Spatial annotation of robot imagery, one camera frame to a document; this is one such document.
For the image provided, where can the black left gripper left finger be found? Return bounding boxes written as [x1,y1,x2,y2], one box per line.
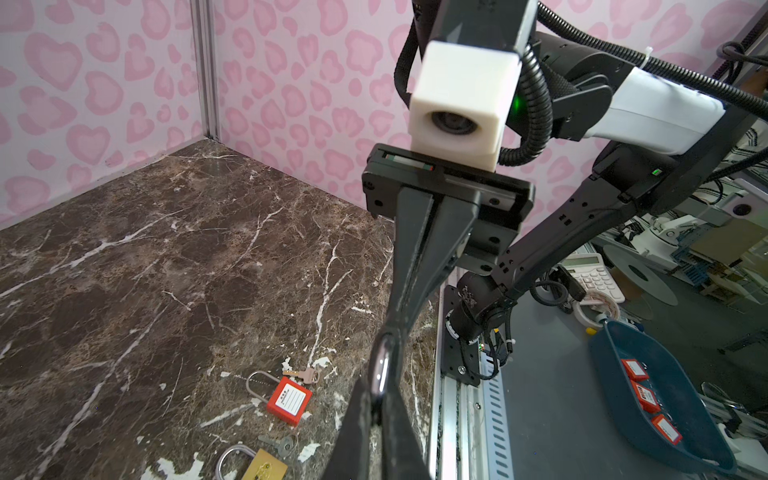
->
[321,378,373,480]

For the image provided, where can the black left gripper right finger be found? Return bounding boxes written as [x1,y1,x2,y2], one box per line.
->
[380,387,431,480]

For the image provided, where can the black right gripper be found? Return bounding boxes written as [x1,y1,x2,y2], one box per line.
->
[361,142,536,397]

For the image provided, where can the red safety padlock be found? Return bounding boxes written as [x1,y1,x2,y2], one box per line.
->
[245,371,312,427]

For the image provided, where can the brass padlock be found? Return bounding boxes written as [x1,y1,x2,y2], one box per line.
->
[214,444,288,480]

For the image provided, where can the silver red-lock key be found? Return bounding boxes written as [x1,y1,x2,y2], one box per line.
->
[282,367,320,385]

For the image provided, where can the silver brass-lock key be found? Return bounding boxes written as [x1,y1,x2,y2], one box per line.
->
[258,435,297,458]

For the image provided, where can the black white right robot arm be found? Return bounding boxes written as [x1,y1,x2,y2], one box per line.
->
[355,11,767,403]

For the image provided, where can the white desk calculator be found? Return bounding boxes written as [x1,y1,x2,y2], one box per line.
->
[561,252,626,304]

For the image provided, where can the red padlock in bin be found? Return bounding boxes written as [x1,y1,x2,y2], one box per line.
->
[651,413,682,445]
[630,381,661,414]
[620,359,649,382]

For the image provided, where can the dark teal plastic bin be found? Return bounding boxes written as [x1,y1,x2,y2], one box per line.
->
[588,321,737,475]

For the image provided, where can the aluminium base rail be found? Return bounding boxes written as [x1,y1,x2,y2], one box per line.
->
[426,284,514,479]

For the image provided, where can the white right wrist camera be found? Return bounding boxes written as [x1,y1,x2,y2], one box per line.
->
[408,1,537,172]

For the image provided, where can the aluminium corner frame post right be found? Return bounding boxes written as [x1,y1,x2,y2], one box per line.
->
[190,0,220,141]

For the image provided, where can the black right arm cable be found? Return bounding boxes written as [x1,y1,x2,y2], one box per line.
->
[392,0,768,169]

